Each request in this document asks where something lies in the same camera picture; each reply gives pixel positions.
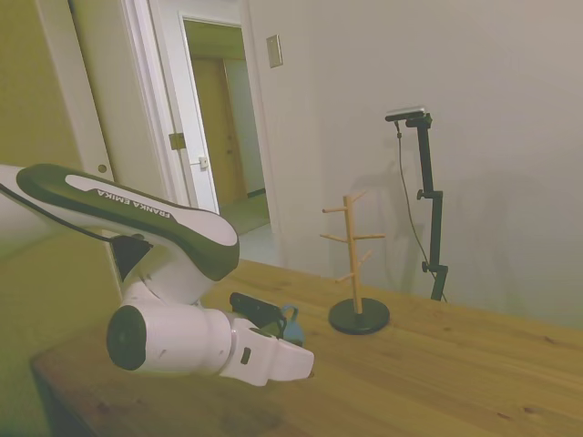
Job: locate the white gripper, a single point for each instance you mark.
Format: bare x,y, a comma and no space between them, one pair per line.
273,359

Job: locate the blue ceramic mug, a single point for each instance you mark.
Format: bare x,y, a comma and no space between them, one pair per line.
293,331

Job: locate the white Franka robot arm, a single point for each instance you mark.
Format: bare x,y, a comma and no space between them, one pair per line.
136,218

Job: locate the wooden mug tree black base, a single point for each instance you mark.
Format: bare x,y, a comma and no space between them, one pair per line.
355,273

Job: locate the metal door latch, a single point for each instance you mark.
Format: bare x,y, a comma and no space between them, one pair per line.
203,162

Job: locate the brass door hinge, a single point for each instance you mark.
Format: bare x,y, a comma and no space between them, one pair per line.
176,141

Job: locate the white door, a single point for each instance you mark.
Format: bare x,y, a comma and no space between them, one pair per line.
136,114

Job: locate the black clamped camera stand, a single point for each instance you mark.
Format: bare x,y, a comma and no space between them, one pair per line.
436,227

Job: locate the white door frame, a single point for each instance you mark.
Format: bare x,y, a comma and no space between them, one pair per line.
257,136

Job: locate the grey stand-mounted camera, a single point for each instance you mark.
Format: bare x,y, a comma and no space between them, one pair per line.
406,113

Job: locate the grey wall switch plate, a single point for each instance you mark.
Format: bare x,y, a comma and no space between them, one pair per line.
274,51

